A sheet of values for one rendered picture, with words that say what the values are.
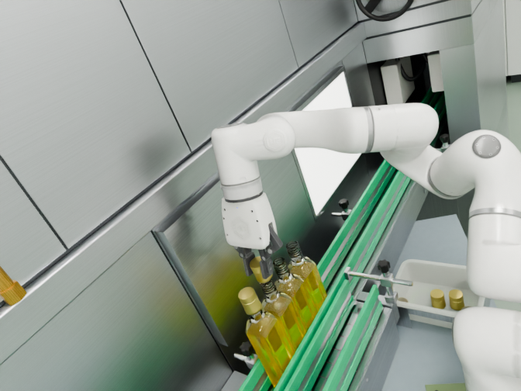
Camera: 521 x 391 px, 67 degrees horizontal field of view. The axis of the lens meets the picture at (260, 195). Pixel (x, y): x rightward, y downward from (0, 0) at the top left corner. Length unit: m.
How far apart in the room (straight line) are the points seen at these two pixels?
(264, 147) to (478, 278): 0.40
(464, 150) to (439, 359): 0.57
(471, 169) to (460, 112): 0.94
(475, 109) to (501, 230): 0.97
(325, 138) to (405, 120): 0.15
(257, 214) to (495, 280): 0.40
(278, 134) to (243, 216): 0.17
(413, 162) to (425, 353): 0.52
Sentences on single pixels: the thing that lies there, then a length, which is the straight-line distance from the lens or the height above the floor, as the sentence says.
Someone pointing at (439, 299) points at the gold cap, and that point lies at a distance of 1.18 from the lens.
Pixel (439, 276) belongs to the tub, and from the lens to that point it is 1.25.
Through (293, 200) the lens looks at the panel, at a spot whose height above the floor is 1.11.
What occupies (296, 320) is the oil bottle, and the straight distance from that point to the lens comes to 0.92.
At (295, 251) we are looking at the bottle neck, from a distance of 0.90.
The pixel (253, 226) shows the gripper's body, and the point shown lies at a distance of 0.74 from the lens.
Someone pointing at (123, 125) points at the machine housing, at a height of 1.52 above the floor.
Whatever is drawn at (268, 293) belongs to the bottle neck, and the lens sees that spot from 0.85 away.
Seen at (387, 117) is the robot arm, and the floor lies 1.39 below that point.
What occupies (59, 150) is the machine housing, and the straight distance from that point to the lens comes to 0.71.
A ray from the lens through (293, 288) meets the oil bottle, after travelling 0.89.
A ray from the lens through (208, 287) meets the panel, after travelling 0.89.
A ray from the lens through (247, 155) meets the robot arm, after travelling 0.70.
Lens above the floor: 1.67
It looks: 28 degrees down
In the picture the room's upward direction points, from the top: 22 degrees counter-clockwise
